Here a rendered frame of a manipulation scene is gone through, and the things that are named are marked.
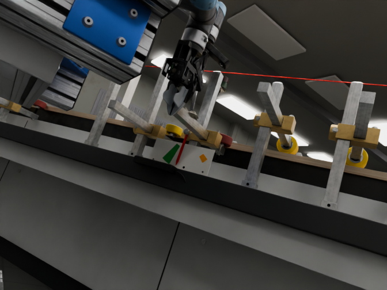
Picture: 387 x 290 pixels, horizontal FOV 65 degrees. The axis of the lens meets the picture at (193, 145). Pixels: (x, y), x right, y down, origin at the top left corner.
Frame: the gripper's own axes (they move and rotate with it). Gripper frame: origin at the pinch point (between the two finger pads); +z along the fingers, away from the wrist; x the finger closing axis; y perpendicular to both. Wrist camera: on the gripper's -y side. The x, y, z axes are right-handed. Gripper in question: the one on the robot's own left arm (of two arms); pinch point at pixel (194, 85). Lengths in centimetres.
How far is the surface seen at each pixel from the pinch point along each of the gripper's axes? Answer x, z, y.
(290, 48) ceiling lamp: -342, -243, -50
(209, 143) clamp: -1.1, 19.5, -12.8
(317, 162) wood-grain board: -9, 12, -53
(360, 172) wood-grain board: -4, 12, -66
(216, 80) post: -4.1, -6.2, -6.6
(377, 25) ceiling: -262, -255, -143
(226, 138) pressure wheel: -14.6, 12.4, -17.0
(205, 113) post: -3.9, 8.0, -7.2
